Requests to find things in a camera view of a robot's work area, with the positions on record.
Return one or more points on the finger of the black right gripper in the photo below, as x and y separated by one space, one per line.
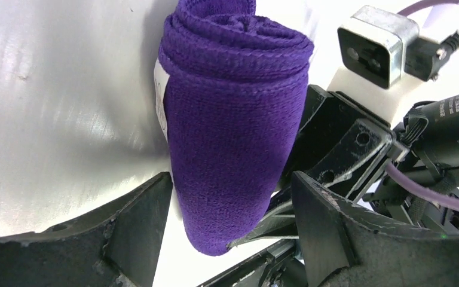
276 265

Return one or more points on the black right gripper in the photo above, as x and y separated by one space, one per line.
343 146

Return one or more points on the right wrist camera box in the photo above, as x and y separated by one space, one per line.
382 47

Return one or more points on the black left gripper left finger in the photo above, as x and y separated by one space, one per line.
117 244

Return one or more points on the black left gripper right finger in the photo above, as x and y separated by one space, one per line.
344 244

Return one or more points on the purple towel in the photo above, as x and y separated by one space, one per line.
230 93

